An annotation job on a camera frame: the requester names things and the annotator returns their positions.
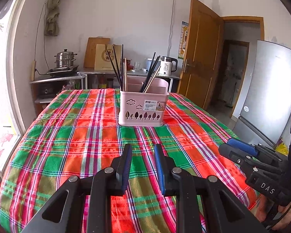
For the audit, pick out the colourful wall poster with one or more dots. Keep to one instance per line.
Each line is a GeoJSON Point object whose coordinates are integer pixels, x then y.
{"type": "Point", "coordinates": [183, 40]}

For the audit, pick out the red lidded jars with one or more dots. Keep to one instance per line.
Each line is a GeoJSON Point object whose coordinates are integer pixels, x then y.
{"type": "Point", "coordinates": [129, 65]}

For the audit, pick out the white electric kettle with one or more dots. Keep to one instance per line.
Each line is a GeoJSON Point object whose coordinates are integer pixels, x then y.
{"type": "Point", "coordinates": [167, 68]}

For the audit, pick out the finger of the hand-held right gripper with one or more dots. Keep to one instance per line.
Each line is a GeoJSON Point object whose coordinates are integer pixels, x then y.
{"type": "Point", "coordinates": [235, 156]}
{"type": "Point", "coordinates": [242, 146]}

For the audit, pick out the red green plaid tablecloth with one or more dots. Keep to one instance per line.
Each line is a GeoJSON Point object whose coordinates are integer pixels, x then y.
{"type": "Point", "coordinates": [75, 138]}

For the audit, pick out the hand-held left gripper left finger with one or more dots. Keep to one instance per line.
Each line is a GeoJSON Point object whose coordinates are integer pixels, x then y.
{"type": "Point", "coordinates": [126, 167]}

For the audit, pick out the wooden cutting board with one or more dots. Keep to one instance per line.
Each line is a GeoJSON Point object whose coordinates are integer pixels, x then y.
{"type": "Point", "coordinates": [89, 53]}

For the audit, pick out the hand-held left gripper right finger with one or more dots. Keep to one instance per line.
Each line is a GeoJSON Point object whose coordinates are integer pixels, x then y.
{"type": "Point", "coordinates": [158, 167]}

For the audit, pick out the tan paper gift bag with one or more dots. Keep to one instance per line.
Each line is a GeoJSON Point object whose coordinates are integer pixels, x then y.
{"type": "Point", "coordinates": [103, 58]}

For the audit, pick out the red patterned rug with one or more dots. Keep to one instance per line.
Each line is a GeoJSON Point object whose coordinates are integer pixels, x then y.
{"type": "Point", "coordinates": [1, 148]}

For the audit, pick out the metal shelf table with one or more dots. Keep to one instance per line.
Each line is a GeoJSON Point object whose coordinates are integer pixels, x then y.
{"type": "Point", "coordinates": [63, 79]}

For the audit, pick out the beige power strip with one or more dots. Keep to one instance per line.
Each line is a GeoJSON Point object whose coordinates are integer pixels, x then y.
{"type": "Point", "coordinates": [33, 70]}

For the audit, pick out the black induction cooktop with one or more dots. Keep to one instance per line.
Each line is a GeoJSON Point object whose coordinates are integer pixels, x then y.
{"type": "Point", "coordinates": [63, 70]}

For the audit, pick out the stainless steel steamer pot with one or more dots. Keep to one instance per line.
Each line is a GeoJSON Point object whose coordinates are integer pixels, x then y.
{"type": "Point", "coordinates": [65, 59]}

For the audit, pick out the light wooden chopstick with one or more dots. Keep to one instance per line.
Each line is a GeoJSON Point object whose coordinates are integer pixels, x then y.
{"type": "Point", "coordinates": [125, 77]}
{"type": "Point", "coordinates": [152, 79]}

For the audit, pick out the black kitchen appliance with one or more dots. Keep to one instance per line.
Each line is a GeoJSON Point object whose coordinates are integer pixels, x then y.
{"type": "Point", "coordinates": [47, 89]}

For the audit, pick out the brown wooden door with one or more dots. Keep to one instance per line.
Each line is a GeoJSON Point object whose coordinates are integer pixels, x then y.
{"type": "Point", "coordinates": [198, 60]}

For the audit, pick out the clear glass cup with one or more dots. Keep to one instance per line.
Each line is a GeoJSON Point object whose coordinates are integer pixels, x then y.
{"type": "Point", "coordinates": [137, 66]}

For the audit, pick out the bunch of black chopsticks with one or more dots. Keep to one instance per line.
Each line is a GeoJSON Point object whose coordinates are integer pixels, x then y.
{"type": "Point", "coordinates": [122, 58]}

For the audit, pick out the silver refrigerator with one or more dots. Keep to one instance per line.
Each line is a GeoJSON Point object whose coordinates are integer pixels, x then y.
{"type": "Point", "coordinates": [264, 89]}

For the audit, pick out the pink plastic utensil basket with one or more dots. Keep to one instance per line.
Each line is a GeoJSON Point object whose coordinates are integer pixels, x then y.
{"type": "Point", "coordinates": [143, 109]}

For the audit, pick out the translucent plastic container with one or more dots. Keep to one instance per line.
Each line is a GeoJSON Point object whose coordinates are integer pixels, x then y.
{"type": "Point", "coordinates": [148, 64]}

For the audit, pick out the brown wooden door frame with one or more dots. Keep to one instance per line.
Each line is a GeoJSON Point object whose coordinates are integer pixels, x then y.
{"type": "Point", "coordinates": [260, 26]}

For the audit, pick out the beige tied curtain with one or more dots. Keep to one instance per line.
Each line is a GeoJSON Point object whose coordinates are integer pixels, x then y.
{"type": "Point", "coordinates": [52, 17]}

